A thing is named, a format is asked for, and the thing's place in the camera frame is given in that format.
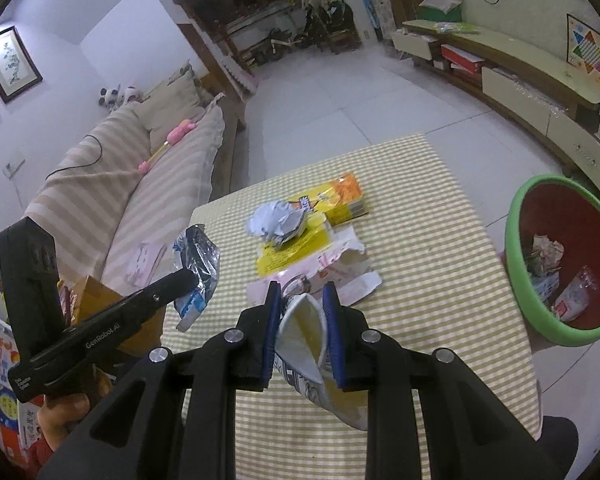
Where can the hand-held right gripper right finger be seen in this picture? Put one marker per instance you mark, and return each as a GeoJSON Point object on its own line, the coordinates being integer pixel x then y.
{"type": "Point", "coordinates": [335, 340]}

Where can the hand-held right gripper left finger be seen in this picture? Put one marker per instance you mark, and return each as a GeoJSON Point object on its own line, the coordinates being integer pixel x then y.
{"type": "Point", "coordinates": [271, 340]}

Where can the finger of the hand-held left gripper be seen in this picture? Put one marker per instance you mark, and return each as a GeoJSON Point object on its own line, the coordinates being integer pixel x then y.
{"type": "Point", "coordinates": [165, 292]}

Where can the silver blue foil bag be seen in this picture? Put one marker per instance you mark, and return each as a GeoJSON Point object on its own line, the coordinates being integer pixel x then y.
{"type": "Point", "coordinates": [202, 260]}

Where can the brown paper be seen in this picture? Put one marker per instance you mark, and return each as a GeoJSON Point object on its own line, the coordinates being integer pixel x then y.
{"type": "Point", "coordinates": [547, 250]}

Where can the clear plastic bottle red label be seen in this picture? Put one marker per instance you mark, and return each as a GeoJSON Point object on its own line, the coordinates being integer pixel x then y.
{"type": "Point", "coordinates": [575, 295]}

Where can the large red bin green rim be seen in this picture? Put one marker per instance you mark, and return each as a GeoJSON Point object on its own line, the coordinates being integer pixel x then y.
{"type": "Point", "coordinates": [580, 210]}

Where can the person's left hand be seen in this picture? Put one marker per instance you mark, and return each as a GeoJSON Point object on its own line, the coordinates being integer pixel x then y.
{"type": "Point", "coordinates": [60, 420]}

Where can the brown cardboard box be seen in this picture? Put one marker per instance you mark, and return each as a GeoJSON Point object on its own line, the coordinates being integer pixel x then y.
{"type": "Point", "coordinates": [100, 295]}

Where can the colourful picture books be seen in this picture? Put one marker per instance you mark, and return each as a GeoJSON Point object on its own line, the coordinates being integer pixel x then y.
{"type": "Point", "coordinates": [0, 360]}

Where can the pink white torn packet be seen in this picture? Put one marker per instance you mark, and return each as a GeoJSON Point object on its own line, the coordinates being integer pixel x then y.
{"type": "Point", "coordinates": [345, 270]}

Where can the yellow plastic bag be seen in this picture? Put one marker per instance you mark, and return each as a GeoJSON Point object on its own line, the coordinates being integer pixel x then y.
{"type": "Point", "coordinates": [290, 257]}

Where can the striped beige sofa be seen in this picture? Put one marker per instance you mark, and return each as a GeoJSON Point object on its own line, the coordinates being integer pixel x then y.
{"type": "Point", "coordinates": [90, 210]}

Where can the crumpled white paper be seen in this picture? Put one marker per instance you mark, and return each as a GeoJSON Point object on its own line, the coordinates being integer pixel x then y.
{"type": "Point", "coordinates": [272, 220]}

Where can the yellow checked tablecloth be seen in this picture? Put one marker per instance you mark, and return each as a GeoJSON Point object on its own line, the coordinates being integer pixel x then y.
{"type": "Point", "coordinates": [430, 240]}

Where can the orange yellow box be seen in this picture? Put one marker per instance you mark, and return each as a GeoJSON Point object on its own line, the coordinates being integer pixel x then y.
{"type": "Point", "coordinates": [347, 197]}

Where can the pink toy stick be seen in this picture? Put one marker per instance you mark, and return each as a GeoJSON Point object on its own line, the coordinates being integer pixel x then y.
{"type": "Point", "coordinates": [180, 131]}

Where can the beige sofa cushion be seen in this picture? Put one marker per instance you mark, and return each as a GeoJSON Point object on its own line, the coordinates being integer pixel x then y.
{"type": "Point", "coordinates": [172, 105]}

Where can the white pink plush toy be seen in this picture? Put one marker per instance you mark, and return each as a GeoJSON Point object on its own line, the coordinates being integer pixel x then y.
{"type": "Point", "coordinates": [130, 95]}

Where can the panda plush toy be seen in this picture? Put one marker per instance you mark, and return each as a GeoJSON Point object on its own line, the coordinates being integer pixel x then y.
{"type": "Point", "coordinates": [109, 99]}

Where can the small white blue carton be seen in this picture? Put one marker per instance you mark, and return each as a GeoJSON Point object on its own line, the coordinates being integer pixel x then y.
{"type": "Point", "coordinates": [544, 287]}

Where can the pink frilled cloth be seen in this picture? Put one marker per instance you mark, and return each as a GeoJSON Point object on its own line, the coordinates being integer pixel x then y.
{"type": "Point", "coordinates": [242, 77]}

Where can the framed flower picture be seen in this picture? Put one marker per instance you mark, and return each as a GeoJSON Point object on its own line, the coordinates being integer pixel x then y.
{"type": "Point", "coordinates": [12, 62]}

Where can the white balance bike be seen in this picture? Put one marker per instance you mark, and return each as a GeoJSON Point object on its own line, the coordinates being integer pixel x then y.
{"type": "Point", "coordinates": [277, 45]}

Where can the red flat box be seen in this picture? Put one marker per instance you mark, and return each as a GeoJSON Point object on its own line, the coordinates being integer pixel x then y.
{"type": "Point", "coordinates": [461, 58]}

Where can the dark baby stroller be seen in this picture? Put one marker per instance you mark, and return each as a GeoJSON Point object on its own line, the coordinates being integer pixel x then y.
{"type": "Point", "coordinates": [327, 20]}

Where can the curved cream tv cabinet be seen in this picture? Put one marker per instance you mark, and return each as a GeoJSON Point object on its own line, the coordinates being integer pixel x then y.
{"type": "Point", "coordinates": [525, 67]}

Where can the clear green packet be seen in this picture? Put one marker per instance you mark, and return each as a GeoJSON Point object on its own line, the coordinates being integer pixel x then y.
{"type": "Point", "coordinates": [455, 27]}

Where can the green open cardboard box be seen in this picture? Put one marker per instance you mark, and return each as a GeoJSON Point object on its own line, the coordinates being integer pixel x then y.
{"type": "Point", "coordinates": [440, 5]}

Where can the star checkers board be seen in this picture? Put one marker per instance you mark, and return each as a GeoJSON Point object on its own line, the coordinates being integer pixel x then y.
{"type": "Point", "coordinates": [590, 50]}

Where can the white wall socket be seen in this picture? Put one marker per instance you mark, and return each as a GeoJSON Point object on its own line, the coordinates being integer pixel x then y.
{"type": "Point", "coordinates": [14, 167]}

